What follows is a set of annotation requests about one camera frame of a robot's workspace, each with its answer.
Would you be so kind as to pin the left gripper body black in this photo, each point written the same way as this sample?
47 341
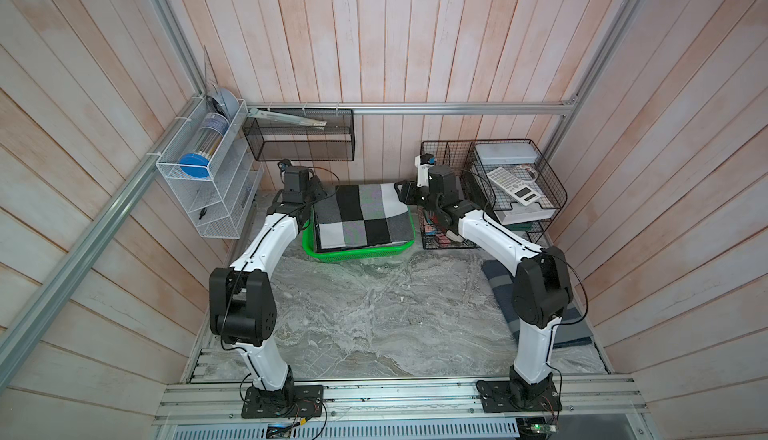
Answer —
315 193

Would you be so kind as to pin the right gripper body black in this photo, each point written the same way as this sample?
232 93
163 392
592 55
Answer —
422 196

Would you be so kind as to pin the black white checkered scarf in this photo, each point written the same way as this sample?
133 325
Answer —
360 216

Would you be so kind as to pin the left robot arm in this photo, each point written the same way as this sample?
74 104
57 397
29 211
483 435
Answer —
242 306

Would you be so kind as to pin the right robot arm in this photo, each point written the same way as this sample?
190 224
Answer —
541 287

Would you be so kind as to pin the green plastic basket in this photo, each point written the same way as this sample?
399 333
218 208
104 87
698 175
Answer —
310 247

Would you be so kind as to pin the white box in organizer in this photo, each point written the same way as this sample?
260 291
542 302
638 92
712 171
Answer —
506 153

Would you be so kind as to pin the white calculator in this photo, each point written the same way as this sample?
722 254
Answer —
521 191

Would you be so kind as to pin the white ruler strip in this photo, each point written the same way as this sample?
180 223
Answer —
272 118

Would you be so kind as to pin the blue capped clear tube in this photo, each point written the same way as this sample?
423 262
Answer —
197 159

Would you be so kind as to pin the grey round disc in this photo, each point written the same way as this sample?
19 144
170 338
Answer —
223 102

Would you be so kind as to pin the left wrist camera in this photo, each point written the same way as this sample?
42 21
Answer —
284 164

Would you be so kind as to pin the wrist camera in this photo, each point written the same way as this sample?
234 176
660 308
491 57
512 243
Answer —
284 164
423 163

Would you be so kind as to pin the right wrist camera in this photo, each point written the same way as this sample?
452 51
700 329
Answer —
423 163

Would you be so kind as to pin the black mesh wall basket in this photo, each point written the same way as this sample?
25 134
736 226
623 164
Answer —
335 142

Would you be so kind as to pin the black wire desk organizer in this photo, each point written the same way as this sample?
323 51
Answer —
532 221

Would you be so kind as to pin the white wire wall shelf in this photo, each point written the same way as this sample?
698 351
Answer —
217 206

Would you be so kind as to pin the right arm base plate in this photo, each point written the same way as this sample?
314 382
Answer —
517 396

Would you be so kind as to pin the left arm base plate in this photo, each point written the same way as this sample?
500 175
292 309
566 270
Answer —
290 402

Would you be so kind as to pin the aluminium front rail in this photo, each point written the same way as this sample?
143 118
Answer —
398 399

